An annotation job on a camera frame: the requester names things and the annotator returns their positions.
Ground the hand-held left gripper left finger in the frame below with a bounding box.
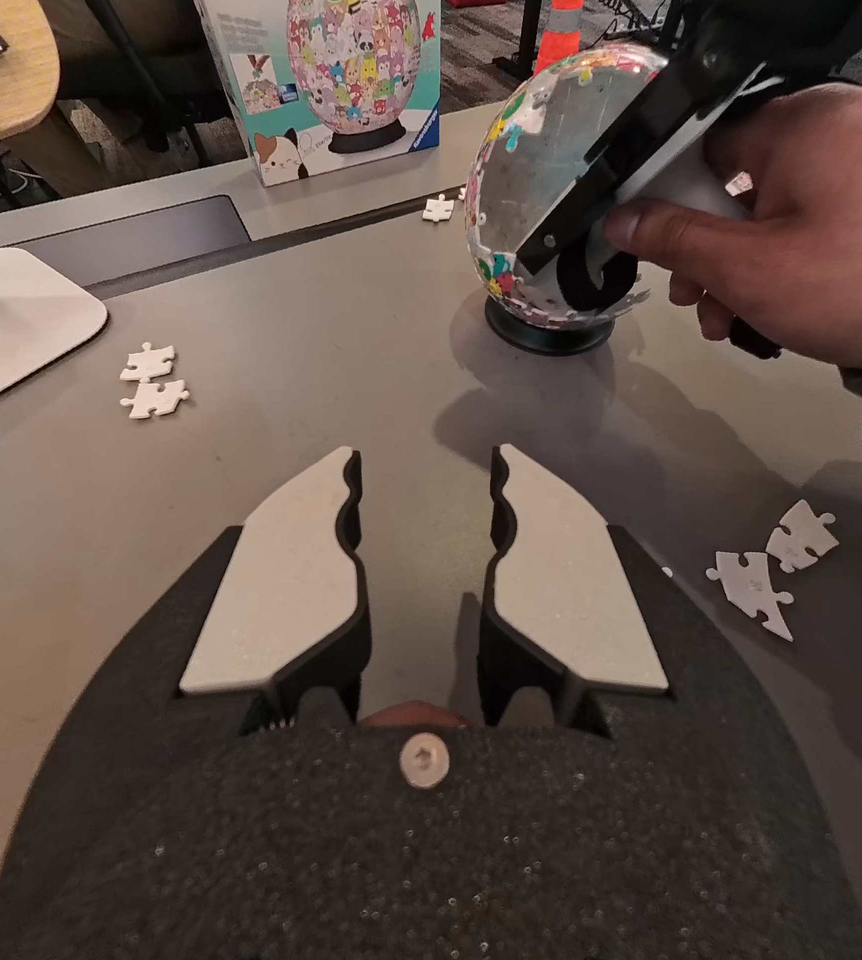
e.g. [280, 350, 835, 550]
[179, 447, 372, 699]

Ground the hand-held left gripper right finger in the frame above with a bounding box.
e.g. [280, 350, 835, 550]
[481, 444, 669, 699]

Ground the black ball stand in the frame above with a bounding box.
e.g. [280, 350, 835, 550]
[487, 293, 616, 357]

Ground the colourful puzzle ball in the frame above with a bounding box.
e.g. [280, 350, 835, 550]
[464, 42, 672, 328]

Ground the teal puzzle box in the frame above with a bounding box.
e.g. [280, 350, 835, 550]
[194, 0, 444, 189]

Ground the person's right hand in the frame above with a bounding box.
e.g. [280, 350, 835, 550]
[607, 83, 862, 373]

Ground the orange plastic object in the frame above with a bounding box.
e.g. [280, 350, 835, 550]
[533, 0, 589, 76]

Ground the white sheet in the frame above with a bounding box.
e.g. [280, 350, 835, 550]
[0, 248, 109, 424]

